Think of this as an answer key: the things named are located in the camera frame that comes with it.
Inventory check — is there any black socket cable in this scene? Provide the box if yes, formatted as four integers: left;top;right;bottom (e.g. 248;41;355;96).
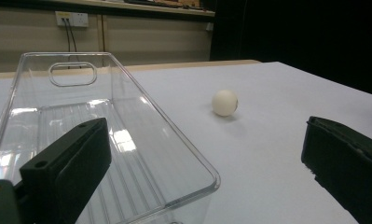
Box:
66;18;82;64
62;18;72;53

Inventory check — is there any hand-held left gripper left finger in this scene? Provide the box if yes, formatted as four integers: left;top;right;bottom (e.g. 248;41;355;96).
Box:
20;117;113;224

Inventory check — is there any white wall socket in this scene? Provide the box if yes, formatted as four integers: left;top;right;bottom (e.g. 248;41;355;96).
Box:
55;11;90;28

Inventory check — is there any dark curtain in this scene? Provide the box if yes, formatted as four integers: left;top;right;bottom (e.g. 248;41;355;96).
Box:
209;0;372;98

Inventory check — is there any clear plastic storage box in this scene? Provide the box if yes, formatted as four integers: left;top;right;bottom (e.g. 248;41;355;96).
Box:
0;51;221;224

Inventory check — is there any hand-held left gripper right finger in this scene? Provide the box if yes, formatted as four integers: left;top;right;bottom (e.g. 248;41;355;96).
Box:
300;116;372;224

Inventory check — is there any long wooden desk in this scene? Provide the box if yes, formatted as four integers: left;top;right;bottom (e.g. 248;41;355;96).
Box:
47;0;216;18

